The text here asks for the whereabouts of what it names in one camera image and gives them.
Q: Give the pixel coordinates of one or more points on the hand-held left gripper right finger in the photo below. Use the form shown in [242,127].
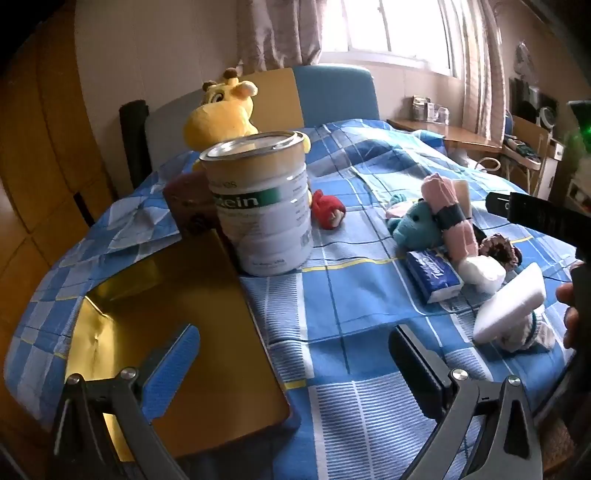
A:
[415,367]

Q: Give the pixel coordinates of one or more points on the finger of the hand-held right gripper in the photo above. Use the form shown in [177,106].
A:
[540,212]

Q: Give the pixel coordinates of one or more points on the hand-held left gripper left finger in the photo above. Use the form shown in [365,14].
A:
[171,364]

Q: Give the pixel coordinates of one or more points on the mauve satin scrunchie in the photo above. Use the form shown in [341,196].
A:
[498,249]

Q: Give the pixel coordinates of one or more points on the gold lined gift box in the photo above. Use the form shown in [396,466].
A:
[184,300]

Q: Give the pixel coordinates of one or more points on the blue plush toy pink dress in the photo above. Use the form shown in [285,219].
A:
[413,226]

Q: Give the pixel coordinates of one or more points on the person's right hand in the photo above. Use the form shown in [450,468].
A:
[570,325]

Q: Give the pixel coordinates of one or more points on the beige rolled towel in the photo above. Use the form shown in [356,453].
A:
[463,198]

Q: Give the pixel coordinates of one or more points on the white foam block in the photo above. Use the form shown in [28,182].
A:
[508,302]

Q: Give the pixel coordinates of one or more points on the white sock green stripes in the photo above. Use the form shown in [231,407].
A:
[531,334]

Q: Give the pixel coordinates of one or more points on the white rolled cloth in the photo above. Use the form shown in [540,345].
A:
[482,273]

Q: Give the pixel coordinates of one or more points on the blue plaid bed sheet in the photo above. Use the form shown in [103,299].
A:
[360,300]

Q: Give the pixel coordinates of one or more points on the pink rolled towel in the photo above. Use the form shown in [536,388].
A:
[450,230]

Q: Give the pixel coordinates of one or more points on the blue tissue pack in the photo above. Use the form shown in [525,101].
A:
[431,274]

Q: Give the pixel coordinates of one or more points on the wooden desk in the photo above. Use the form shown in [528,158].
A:
[457,136]

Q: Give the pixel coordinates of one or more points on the clear containers on desk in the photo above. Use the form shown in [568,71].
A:
[429,110]

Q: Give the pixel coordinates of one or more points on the patterned curtain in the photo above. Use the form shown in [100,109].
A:
[480,69]
[277,27]

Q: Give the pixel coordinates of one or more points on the white metal powder can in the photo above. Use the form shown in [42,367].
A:
[263,230]

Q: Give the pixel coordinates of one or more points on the small red plush toy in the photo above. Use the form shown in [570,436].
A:
[328,210]

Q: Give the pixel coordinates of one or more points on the black upright pad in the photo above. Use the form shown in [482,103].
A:
[134,138]

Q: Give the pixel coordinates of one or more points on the window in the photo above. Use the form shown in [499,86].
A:
[388,32]

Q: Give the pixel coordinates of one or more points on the yellow giraffe plush toy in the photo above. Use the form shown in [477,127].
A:
[221,117]

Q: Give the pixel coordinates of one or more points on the wooden wardrobe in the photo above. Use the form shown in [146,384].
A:
[51,138]

